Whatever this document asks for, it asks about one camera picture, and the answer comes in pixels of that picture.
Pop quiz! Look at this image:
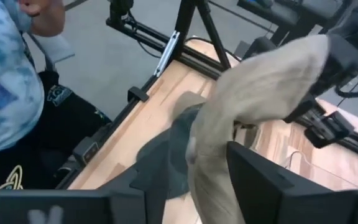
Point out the teal green baseball cap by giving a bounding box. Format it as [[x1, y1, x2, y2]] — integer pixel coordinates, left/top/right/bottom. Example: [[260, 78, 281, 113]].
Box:
[[129, 104, 204, 200]]

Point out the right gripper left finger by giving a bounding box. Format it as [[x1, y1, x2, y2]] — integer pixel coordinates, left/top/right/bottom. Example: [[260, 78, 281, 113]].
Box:
[[0, 167, 167, 224]]

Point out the tan baseball cap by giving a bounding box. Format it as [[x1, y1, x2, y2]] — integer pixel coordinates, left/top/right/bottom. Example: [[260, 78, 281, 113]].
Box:
[[185, 33, 331, 224], [172, 91, 208, 121]]

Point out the silver metal bracket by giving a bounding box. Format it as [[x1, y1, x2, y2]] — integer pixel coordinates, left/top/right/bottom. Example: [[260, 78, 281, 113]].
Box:
[[153, 30, 180, 78]]

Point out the clear plastic bin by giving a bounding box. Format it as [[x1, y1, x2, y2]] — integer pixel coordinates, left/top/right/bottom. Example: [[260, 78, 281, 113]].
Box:
[[283, 149, 358, 191]]

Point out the person's forearm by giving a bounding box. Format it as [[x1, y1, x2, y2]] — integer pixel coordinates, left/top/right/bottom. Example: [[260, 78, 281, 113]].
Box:
[[17, 0, 67, 37]]

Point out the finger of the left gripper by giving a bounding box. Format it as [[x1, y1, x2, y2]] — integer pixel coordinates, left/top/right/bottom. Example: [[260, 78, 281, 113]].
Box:
[[283, 95, 319, 124]]

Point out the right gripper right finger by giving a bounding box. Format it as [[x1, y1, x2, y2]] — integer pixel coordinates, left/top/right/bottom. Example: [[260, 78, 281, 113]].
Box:
[[227, 141, 358, 224]]

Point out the small black table camera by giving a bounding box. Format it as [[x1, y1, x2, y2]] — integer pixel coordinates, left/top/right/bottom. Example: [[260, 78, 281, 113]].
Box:
[[72, 136, 101, 166]]

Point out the black frame clamp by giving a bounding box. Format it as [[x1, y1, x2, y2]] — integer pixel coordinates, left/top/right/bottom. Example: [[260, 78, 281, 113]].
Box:
[[127, 86, 150, 103]]

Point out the person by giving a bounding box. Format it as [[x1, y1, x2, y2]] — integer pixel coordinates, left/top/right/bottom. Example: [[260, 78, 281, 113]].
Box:
[[0, 0, 113, 191]]

